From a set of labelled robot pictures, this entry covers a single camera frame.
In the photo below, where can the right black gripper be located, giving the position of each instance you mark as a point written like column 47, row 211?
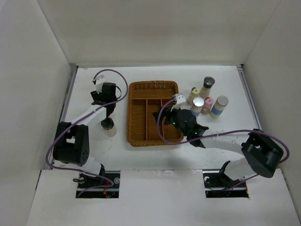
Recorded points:
column 162, row 114

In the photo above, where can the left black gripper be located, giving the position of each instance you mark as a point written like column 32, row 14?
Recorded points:
column 96, row 96

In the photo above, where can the black cap white spice bottle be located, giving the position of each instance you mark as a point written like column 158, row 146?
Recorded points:
column 109, row 127

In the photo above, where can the black grinder top spice bottle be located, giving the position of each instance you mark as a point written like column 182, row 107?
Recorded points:
column 208, row 82

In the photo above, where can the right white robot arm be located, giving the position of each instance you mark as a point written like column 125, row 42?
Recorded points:
column 260, row 154

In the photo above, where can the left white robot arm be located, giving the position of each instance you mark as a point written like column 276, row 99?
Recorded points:
column 73, row 145

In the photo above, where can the brown wicker divided tray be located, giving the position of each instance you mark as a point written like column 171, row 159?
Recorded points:
column 144, row 99

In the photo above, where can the silver lid blue label jar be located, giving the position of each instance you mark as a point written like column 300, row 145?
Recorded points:
column 196, row 106
column 219, row 106

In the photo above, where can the yellow lid spice bottle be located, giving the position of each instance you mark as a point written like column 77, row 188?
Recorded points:
column 194, row 93

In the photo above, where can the pink lid spice bottle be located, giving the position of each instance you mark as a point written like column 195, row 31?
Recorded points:
column 208, row 101

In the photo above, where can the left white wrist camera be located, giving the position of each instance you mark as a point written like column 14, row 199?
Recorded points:
column 98, row 82

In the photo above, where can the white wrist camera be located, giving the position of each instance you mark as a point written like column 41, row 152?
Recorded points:
column 98, row 82
column 179, row 100

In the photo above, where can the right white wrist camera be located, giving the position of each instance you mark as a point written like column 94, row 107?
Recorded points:
column 179, row 100

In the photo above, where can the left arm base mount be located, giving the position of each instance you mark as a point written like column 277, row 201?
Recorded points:
column 89, row 187

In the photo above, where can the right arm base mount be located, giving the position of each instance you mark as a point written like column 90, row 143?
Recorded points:
column 218, row 185

